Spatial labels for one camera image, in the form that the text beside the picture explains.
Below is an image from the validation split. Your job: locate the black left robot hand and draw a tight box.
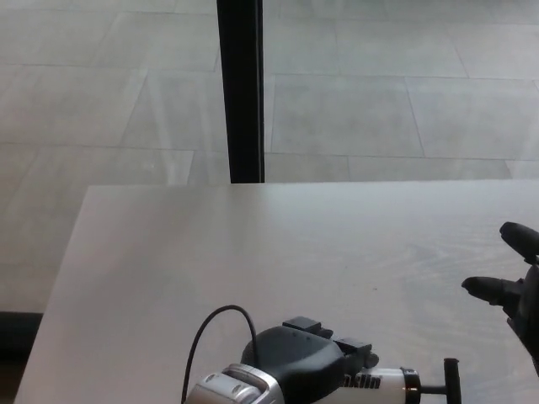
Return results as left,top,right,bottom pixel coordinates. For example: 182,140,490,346
239,316,380,404

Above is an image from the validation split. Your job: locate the white Franklin hand air pump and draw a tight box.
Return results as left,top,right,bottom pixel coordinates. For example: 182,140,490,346
336,358,462,404

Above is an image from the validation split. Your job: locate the black window frame post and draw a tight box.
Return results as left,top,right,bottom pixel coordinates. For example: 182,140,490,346
216,0,266,184

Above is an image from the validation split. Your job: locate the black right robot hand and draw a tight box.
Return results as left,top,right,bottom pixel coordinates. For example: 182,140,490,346
462,221,539,380

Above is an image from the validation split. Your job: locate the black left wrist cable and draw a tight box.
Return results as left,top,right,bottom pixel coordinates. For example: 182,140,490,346
180,305,259,404

